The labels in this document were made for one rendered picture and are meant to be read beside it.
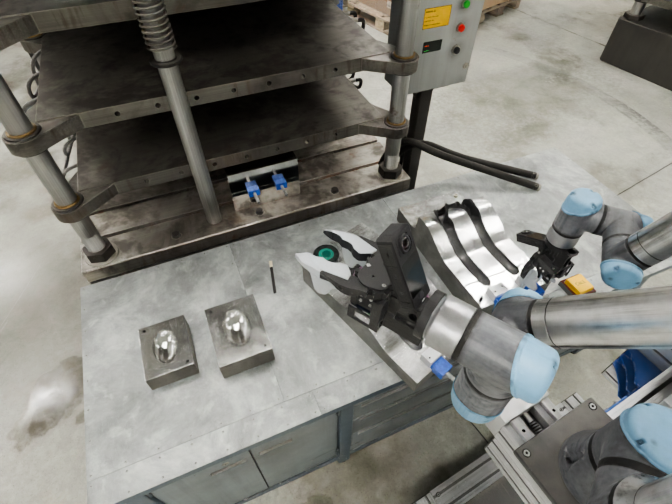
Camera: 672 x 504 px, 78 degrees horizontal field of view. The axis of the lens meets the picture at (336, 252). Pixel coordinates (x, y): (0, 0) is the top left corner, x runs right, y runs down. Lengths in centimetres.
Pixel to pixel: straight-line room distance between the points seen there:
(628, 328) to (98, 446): 117
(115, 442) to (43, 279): 178
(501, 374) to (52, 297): 255
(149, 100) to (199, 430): 94
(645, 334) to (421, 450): 151
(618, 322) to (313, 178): 139
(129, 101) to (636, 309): 130
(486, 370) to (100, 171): 138
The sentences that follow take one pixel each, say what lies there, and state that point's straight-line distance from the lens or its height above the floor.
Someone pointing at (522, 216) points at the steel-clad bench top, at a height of 80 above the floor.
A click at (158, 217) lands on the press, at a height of 79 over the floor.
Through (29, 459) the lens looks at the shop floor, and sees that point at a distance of 237.
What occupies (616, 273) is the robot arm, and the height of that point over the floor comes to 122.
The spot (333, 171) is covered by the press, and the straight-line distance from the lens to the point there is 184.
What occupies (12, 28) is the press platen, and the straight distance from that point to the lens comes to 134.
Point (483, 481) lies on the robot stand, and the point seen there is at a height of 21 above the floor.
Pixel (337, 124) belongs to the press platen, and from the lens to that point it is 166.
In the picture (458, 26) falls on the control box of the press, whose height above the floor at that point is 131.
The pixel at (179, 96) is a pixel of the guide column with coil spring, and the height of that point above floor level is 130.
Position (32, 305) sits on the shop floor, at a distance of 284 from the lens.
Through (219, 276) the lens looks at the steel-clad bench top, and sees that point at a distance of 147.
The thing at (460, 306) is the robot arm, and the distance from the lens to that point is 56.
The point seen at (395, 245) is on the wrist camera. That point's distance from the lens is 51.
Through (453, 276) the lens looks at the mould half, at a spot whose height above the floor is 87.
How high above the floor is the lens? 192
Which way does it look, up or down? 49 degrees down
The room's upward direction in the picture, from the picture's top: straight up
